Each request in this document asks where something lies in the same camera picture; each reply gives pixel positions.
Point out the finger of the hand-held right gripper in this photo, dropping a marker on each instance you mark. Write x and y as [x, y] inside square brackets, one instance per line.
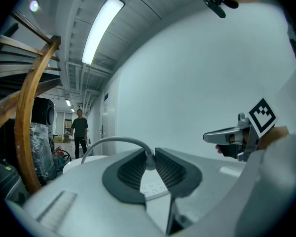
[219, 137]

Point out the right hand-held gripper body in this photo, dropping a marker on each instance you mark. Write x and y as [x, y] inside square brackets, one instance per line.
[262, 116]

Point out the black printer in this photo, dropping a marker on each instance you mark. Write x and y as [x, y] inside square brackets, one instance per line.
[7, 179]

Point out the white door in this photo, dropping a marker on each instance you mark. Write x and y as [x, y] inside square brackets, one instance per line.
[108, 127]

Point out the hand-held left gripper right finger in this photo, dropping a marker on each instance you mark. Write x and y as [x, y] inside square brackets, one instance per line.
[204, 176]

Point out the round ceiling spot lamp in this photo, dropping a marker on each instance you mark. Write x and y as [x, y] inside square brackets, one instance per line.
[34, 6]

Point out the long ceiling lamp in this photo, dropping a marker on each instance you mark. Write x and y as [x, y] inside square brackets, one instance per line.
[101, 28]

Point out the blue wall sign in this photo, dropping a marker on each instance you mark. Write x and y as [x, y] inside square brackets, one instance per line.
[106, 96]

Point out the person's right forearm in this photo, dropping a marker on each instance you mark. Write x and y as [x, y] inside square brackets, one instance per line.
[276, 134]

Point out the white power strip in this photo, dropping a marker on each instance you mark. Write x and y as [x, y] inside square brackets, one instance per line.
[154, 189]

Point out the plastic-wrapped dark bundle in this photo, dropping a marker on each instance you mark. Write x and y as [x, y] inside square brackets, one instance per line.
[42, 152]

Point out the black head-mounted camera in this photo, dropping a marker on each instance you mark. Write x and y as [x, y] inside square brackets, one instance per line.
[217, 7]

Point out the person's right hand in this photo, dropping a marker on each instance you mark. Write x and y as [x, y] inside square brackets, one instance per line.
[219, 149]

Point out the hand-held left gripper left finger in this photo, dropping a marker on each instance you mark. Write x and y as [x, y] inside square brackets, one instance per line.
[84, 196]

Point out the black round-window appliance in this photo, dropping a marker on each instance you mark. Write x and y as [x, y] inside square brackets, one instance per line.
[45, 112]

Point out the white ceiling pipes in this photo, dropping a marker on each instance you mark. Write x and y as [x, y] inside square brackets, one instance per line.
[88, 88]

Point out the small far ceiling lamp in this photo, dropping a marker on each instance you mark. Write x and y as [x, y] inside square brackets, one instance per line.
[68, 102]

